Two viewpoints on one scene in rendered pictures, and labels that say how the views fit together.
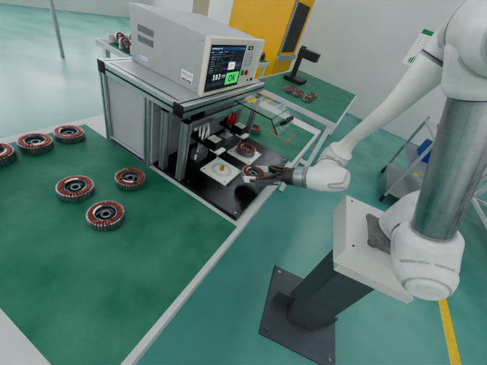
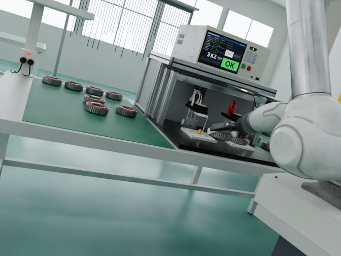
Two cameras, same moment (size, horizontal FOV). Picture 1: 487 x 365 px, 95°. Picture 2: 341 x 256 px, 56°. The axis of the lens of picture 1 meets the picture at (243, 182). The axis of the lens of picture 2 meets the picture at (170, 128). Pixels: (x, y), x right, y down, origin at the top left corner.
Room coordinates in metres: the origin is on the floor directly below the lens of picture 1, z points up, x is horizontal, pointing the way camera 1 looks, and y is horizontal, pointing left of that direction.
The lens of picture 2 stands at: (-0.31, -0.99, 1.11)
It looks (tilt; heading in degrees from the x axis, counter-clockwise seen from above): 12 degrees down; 48
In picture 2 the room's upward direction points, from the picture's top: 18 degrees clockwise
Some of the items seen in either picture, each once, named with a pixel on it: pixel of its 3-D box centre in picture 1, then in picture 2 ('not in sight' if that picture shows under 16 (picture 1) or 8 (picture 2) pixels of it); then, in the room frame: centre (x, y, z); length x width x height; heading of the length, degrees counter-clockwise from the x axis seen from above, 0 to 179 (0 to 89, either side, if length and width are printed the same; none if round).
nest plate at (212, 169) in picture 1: (221, 170); (198, 134); (0.89, 0.12, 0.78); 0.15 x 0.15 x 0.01; 73
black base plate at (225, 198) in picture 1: (230, 162); (215, 140); (1.01, 0.10, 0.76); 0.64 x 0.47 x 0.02; 163
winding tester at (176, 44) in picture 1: (201, 49); (218, 53); (1.11, 0.39, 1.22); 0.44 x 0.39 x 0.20; 163
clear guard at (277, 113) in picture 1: (261, 109); (258, 99); (1.16, 0.05, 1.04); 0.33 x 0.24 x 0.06; 73
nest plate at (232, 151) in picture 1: (244, 153); (236, 142); (1.12, 0.05, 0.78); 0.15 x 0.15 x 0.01; 73
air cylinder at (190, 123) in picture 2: (199, 153); (189, 123); (0.93, 0.26, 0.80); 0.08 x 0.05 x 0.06; 163
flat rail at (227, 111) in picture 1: (230, 110); (224, 90); (1.03, 0.18, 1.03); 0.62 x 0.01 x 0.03; 163
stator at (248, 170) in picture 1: (252, 174); (220, 133); (0.86, -0.03, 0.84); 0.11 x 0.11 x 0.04
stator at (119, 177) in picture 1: (130, 179); (126, 110); (0.63, 0.44, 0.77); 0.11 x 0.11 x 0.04
